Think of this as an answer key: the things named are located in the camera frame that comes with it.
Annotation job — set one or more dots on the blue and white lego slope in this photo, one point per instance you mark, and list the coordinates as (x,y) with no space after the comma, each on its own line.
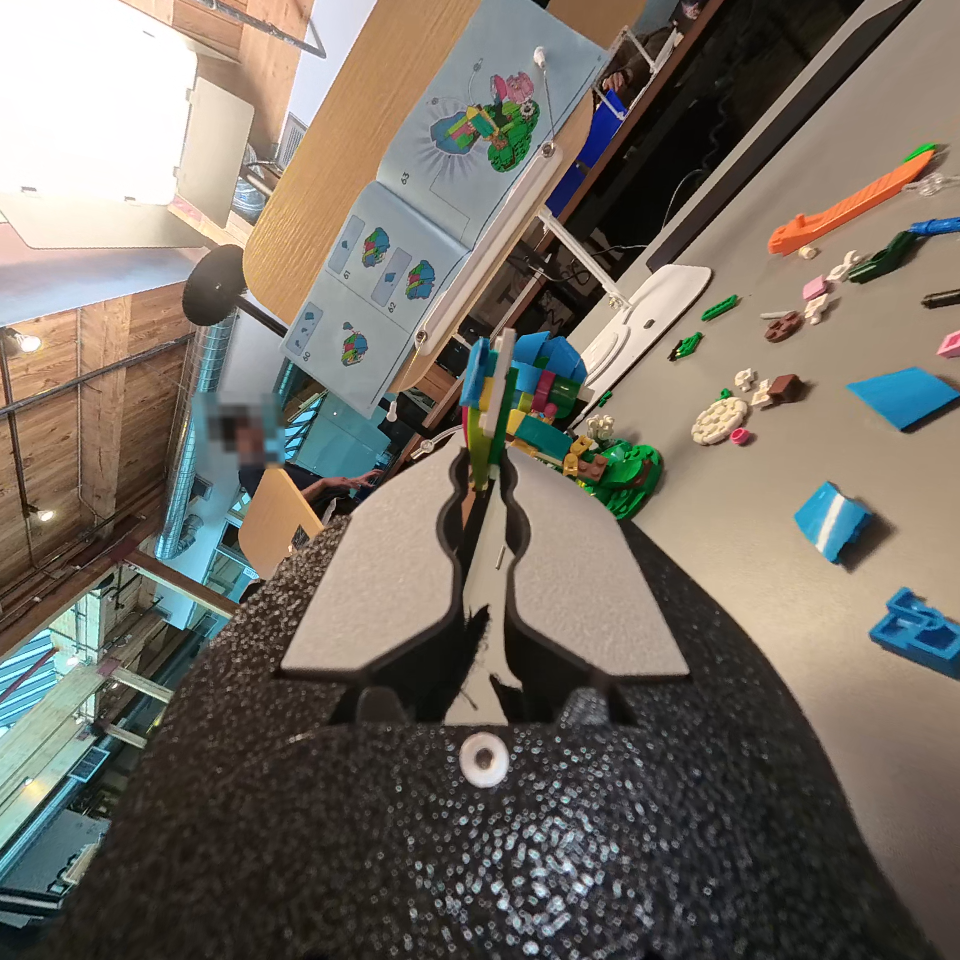
(829,517)

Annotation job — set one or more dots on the white lego flower piece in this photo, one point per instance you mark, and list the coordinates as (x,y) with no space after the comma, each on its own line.
(817,308)
(752,386)
(844,266)

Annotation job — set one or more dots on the green and black lego piece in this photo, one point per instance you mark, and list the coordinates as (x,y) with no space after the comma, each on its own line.
(686,347)

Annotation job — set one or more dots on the white studio light panel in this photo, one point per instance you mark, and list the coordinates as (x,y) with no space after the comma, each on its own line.
(97,112)

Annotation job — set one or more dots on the pink lego brick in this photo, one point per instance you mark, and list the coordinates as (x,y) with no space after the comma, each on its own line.
(951,343)

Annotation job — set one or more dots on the blue lego rod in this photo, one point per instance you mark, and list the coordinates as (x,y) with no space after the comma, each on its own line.
(937,225)

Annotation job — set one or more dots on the blue hollow lego brick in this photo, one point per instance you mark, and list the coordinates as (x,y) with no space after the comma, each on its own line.
(919,630)

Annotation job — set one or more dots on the white round lego plate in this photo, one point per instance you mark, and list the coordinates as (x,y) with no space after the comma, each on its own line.
(718,420)

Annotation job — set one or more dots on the black lego rod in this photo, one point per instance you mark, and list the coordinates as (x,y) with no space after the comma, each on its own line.
(943,298)

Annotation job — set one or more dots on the green lego base with flowers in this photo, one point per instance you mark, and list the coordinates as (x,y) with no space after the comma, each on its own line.
(626,472)

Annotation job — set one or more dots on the silver ventilation duct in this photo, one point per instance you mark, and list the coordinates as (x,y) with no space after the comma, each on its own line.
(191,450)

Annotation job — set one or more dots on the grey lego bar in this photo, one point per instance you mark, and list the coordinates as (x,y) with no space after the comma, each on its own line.
(775,313)

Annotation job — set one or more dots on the transparent lego piece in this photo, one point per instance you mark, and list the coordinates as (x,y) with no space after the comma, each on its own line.
(934,184)

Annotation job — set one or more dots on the brown round lego plate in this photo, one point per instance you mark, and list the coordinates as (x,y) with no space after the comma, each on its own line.
(783,327)

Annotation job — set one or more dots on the white book stand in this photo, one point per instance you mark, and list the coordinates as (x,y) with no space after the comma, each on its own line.
(645,300)

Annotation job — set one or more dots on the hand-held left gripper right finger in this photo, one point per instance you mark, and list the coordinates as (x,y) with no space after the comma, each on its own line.
(592,592)

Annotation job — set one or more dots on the dark green lego piece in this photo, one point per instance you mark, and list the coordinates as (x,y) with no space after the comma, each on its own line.
(885,259)

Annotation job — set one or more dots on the lego instruction booklet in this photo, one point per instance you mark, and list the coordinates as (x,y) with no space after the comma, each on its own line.
(420,195)

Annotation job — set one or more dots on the wooden chair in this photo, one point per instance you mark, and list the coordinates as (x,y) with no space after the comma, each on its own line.
(274,525)

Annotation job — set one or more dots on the brown lego brick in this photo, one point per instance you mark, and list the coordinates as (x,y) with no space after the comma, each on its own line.
(787,387)

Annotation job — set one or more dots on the orange brick separator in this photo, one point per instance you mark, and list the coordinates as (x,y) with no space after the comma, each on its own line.
(847,206)

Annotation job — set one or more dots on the blue wedge lego plate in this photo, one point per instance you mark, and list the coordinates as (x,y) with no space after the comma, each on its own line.
(904,396)

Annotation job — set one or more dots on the multicoloured lego model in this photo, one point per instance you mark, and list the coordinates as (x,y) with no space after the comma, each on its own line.
(525,375)

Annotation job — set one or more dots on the green lego bar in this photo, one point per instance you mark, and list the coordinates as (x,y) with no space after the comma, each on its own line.
(720,307)

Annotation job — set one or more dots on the pink lego tile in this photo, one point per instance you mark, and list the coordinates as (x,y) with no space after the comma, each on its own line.
(814,286)

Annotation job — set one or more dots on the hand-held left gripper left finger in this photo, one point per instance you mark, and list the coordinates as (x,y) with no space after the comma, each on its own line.
(375,577)

